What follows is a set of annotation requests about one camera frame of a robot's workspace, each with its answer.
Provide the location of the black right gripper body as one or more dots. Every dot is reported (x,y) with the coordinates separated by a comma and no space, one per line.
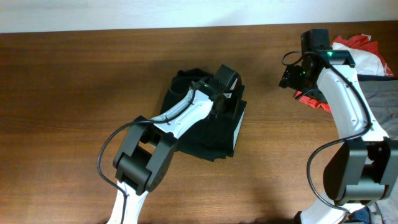
(294,75)

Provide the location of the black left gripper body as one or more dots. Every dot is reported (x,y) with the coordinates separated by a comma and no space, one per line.
(227,106)

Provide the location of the black shorts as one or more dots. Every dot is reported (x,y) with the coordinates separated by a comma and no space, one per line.
(215,136)

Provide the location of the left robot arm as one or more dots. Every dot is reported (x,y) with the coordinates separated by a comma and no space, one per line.
(147,149)

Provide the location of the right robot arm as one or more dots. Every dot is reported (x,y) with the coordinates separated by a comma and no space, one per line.
(364,169)

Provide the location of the dark navy garment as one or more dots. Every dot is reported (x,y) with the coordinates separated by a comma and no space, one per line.
(364,78)

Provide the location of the white garment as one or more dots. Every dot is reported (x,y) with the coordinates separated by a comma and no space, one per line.
(367,63)

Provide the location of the grey garment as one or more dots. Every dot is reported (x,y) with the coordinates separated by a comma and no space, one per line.
(382,99)

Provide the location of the red garment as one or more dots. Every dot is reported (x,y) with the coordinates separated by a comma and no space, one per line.
(363,42)

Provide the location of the blue jeans garment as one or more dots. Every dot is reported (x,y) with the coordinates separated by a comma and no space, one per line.
(361,216)

